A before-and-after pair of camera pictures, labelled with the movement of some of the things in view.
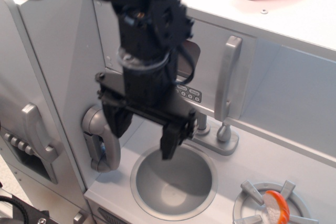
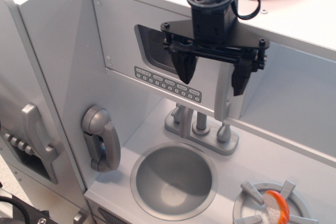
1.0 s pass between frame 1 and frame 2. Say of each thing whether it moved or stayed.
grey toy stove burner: stayed
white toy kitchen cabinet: stayed
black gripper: moved
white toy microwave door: stayed
